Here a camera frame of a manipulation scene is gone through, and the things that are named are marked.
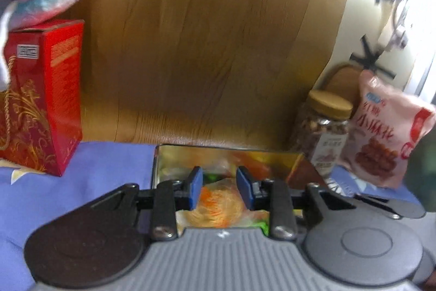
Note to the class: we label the dark green box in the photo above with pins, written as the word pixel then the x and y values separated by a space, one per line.
pixel 422 171

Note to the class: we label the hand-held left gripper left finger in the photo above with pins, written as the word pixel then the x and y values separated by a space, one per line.
pixel 196 187

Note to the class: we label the pink snack bag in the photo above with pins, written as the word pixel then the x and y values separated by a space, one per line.
pixel 381 141

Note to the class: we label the clear jar with tan lid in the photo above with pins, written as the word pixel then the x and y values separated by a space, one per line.
pixel 323 137

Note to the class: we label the orange snack packet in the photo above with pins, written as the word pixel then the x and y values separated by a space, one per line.
pixel 218 205

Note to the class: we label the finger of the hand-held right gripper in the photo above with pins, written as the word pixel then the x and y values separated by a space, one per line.
pixel 405 208

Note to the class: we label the black metal tin box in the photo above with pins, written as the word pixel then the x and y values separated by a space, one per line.
pixel 272 159

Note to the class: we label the wooden cutting board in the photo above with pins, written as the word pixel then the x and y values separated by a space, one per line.
pixel 342 81

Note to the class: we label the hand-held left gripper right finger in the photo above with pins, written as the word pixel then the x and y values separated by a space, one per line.
pixel 243 186

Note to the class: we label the blue printed cloth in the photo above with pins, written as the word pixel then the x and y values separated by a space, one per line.
pixel 102 171

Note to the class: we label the red gift box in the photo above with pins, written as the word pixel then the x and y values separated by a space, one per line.
pixel 44 107

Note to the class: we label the black tape cross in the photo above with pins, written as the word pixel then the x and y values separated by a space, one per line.
pixel 369 57

